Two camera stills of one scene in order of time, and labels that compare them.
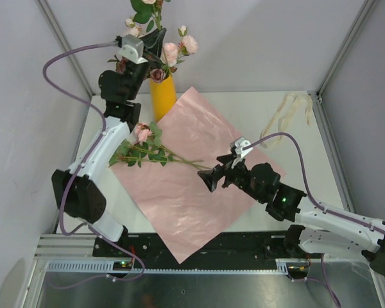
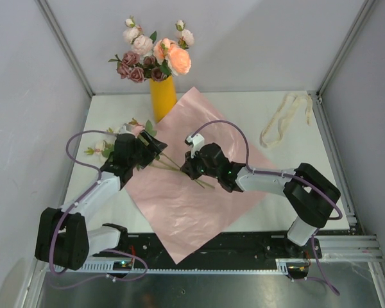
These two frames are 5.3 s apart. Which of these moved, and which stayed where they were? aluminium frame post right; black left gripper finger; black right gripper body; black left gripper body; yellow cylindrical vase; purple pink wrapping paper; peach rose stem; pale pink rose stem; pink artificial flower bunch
Moved: peach rose stem; pale pink rose stem; black right gripper body; black left gripper body; pink artificial flower bunch; black left gripper finger
Stayed: yellow cylindrical vase; purple pink wrapping paper; aluminium frame post right
